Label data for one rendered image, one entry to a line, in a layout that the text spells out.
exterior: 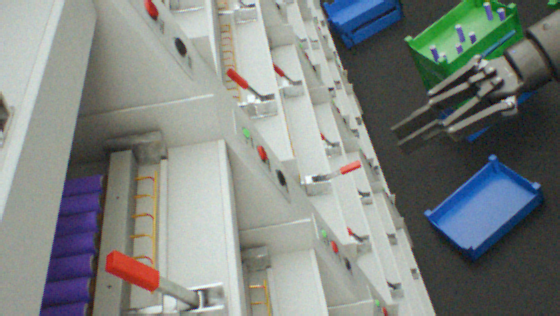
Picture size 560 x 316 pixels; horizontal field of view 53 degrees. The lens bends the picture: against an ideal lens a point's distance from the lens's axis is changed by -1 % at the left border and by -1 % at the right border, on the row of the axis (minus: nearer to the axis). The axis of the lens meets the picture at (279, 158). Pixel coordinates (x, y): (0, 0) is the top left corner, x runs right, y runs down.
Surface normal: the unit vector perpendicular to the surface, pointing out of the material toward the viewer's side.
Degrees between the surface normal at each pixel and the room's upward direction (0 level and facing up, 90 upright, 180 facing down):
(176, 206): 21
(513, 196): 0
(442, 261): 0
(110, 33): 90
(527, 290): 0
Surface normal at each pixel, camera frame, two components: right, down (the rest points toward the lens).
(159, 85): 0.14, 0.68
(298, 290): -0.11, -0.71
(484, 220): -0.45, -0.61
